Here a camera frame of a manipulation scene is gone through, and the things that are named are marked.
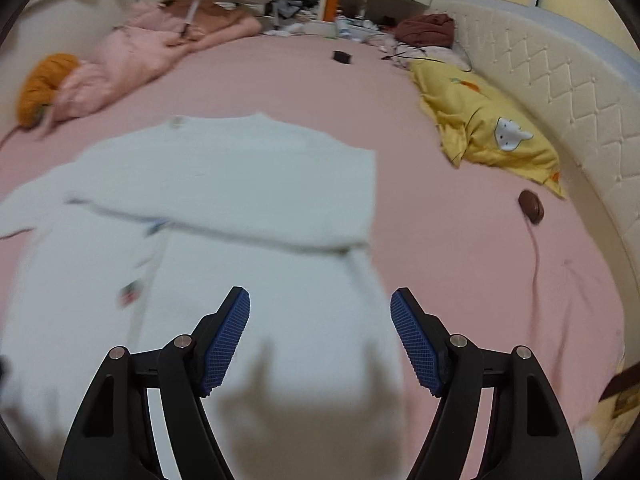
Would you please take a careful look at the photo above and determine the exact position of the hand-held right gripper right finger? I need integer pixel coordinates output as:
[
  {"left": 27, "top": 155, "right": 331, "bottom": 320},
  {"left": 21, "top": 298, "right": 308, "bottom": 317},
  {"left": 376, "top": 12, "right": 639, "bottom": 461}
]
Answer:
[{"left": 390, "top": 287, "right": 583, "bottom": 480}]

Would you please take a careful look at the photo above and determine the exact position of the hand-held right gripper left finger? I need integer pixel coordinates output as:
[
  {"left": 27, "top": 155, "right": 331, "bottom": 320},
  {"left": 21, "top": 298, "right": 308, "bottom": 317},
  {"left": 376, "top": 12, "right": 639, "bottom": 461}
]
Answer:
[{"left": 56, "top": 286, "right": 251, "bottom": 480}]

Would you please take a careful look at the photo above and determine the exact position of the white fleece sweater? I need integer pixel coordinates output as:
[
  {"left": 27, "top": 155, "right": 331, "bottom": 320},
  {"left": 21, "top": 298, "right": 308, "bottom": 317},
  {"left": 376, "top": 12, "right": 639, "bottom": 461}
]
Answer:
[{"left": 0, "top": 114, "right": 406, "bottom": 480}]

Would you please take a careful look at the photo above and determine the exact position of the small brown oval object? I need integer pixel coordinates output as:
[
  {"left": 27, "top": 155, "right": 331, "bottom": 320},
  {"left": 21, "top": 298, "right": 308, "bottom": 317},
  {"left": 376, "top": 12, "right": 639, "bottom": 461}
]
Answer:
[{"left": 517, "top": 190, "right": 545, "bottom": 226}]

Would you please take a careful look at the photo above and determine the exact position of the yellow printed pillow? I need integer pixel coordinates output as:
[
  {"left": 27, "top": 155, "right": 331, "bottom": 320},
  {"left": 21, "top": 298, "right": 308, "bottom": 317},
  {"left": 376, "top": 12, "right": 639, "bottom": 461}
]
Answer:
[{"left": 409, "top": 59, "right": 568, "bottom": 200}]

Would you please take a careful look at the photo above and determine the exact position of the cream tufted headboard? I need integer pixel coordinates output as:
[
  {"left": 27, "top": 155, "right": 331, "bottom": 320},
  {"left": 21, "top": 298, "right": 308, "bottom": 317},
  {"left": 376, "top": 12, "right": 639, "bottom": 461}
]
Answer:
[{"left": 430, "top": 0, "right": 640, "bottom": 356}]

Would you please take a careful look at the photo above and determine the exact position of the pale pink printed cloth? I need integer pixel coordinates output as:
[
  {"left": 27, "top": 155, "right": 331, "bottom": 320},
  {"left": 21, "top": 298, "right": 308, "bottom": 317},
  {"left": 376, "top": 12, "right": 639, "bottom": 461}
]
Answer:
[{"left": 377, "top": 40, "right": 473, "bottom": 68}]

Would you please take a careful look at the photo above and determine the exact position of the pink duvet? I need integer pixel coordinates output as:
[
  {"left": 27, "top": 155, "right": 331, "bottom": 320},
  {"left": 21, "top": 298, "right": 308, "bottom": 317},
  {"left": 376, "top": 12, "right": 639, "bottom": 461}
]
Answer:
[{"left": 42, "top": 0, "right": 263, "bottom": 136}]

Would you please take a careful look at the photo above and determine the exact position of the orange pumpkin plush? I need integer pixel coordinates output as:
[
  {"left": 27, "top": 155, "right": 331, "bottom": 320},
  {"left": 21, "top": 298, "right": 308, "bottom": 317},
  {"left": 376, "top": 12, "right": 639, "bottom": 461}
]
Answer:
[{"left": 17, "top": 53, "right": 81, "bottom": 127}]

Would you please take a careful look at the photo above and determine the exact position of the dark red garment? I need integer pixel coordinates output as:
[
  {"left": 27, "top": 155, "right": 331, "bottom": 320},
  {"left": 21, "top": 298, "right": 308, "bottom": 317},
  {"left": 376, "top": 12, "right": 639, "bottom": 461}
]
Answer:
[{"left": 395, "top": 13, "right": 456, "bottom": 47}]

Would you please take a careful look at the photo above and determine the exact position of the white crumpled cloth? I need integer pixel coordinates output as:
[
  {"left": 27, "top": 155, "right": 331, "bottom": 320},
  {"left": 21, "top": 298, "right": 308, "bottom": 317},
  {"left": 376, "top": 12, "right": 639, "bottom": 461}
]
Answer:
[{"left": 262, "top": 20, "right": 306, "bottom": 38}]

